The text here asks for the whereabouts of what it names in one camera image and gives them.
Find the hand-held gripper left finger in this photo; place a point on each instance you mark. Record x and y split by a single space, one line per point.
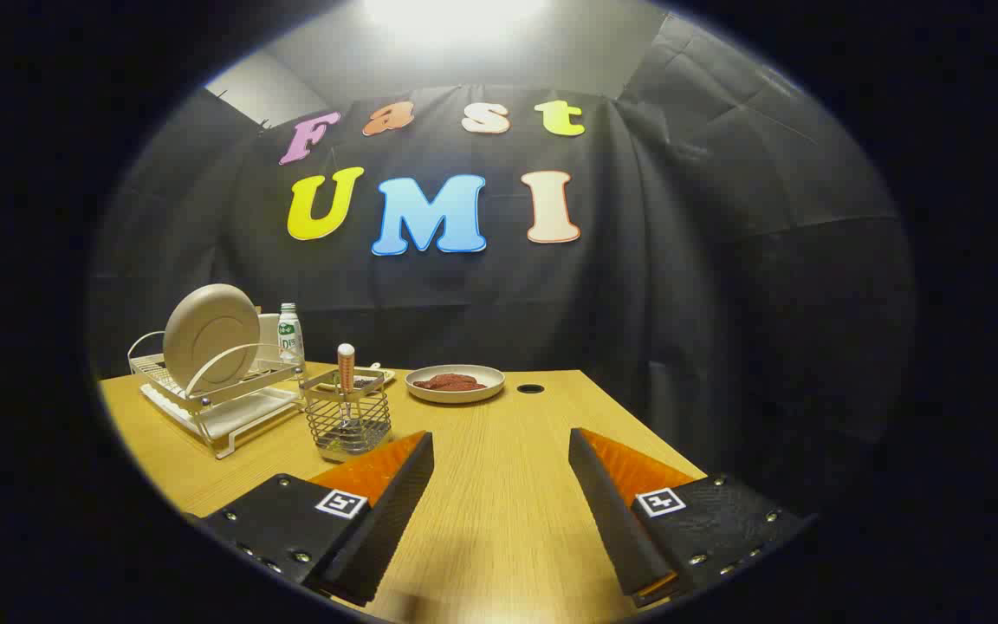
395 511

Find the white drip tray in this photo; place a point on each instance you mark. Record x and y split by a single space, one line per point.
248 412

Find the black backdrop cloth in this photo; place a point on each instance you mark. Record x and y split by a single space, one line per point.
681 303

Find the plastic bottle with green label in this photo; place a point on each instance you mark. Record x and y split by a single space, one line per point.
291 342

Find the white divided dish with beans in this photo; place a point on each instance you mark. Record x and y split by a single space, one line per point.
382 376

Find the white toaster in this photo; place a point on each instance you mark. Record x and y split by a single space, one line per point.
268 334

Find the red meat patty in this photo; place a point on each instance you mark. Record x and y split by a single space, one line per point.
464 380
430 382

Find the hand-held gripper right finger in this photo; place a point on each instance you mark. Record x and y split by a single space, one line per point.
612 520

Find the small beige meat plate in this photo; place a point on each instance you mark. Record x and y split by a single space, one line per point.
456 395

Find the large beige plate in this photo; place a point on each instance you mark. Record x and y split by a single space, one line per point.
209 334

